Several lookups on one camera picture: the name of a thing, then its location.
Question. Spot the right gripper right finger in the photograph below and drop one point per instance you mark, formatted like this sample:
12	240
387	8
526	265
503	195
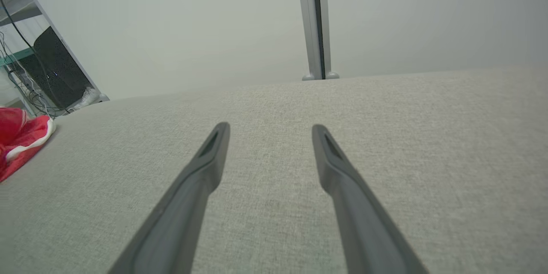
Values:
364	222

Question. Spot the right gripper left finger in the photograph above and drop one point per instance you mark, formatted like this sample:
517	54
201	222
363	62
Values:
184	205

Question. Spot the red shorts with white trim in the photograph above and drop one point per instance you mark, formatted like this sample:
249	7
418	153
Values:
21	137

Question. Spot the white plastic bag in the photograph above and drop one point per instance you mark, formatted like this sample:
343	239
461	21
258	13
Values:
87	96

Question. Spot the black computer tower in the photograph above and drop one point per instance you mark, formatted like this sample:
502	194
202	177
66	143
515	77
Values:
55	66

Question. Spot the white metal shelf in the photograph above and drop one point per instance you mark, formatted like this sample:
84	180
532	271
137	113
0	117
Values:
15	2

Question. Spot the grey metal partition post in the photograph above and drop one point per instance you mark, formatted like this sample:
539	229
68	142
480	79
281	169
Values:
309	21

